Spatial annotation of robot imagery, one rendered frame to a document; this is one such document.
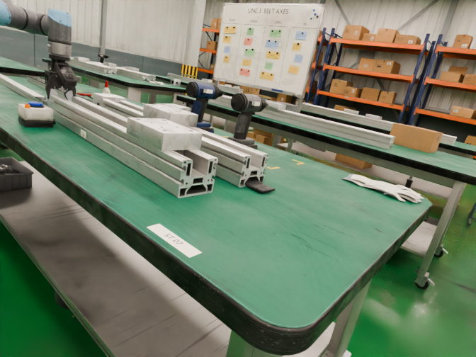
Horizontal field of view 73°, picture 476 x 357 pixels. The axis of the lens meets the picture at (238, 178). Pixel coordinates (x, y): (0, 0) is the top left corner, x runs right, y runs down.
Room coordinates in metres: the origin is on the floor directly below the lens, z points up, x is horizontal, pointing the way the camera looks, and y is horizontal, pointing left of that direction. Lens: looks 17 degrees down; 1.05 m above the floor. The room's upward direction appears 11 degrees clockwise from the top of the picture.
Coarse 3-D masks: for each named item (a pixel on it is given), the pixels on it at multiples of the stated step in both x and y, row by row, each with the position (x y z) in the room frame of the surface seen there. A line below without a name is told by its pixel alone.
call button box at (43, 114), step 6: (18, 108) 1.00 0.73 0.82; (24, 108) 0.96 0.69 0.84; (30, 108) 0.97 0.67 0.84; (36, 108) 0.98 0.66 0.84; (42, 108) 1.00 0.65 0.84; (48, 108) 1.02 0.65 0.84; (18, 114) 1.00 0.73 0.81; (24, 114) 0.96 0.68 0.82; (30, 114) 0.97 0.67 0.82; (36, 114) 0.98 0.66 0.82; (42, 114) 0.99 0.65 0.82; (48, 114) 1.01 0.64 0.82; (18, 120) 1.00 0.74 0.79; (24, 120) 0.96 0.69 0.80; (30, 120) 0.97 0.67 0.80; (36, 120) 0.99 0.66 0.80; (42, 120) 1.00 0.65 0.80; (48, 120) 1.01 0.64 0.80; (54, 120) 1.05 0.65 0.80; (30, 126) 0.97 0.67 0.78; (36, 126) 0.98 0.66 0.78; (42, 126) 0.99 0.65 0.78; (48, 126) 1.01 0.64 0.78
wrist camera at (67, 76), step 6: (60, 66) 1.20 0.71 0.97; (66, 66) 1.21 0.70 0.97; (60, 72) 1.17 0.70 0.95; (66, 72) 1.18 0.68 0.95; (72, 72) 1.20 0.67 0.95; (60, 78) 1.17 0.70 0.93; (66, 78) 1.15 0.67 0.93; (72, 78) 1.16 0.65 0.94; (66, 84) 1.15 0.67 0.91; (72, 84) 1.17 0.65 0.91
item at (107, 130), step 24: (72, 96) 1.21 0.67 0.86; (72, 120) 1.04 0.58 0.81; (96, 120) 0.90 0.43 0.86; (120, 120) 0.95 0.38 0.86; (96, 144) 0.89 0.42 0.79; (120, 144) 0.80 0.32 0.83; (144, 144) 0.73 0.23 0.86; (144, 168) 0.72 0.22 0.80; (168, 168) 0.66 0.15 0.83; (192, 168) 0.72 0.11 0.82; (216, 168) 0.70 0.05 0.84; (192, 192) 0.67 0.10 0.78
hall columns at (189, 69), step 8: (192, 0) 9.35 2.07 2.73; (200, 0) 9.24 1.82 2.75; (192, 8) 9.38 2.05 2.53; (200, 8) 9.27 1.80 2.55; (192, 16) 9.41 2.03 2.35; (200, 16) 9.30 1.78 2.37; (192, 24) 9.42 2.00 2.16; (200, 24) 9.33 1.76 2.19; (192, 32) 9.40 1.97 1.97; (200, 32) 9.36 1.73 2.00; (192, 40) 9.17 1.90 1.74; (192, 48) 9.18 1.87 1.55; (184, 56) 9.33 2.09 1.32; (192, 56) 9.21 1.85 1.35; (184, 64) 9.26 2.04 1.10; (192, 64) 9.24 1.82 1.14; (184, 72) 9.24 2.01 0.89; (192, 72) 9.24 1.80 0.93
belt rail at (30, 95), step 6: (0, 78) 1.78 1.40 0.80; (6, 78) 1.78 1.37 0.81; (6, 84) 1.69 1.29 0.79; (12, 84) 1.61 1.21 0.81; (18, 84) 1.63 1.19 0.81; (18, 90) 1.56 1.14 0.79; (24, 90) 1.48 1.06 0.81; (30, 90) 1.52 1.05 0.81; (24, 96) 1.47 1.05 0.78; (30, 96) 1.41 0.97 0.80; (42, 96) 1.41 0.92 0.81; (42, 102) 1.31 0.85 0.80
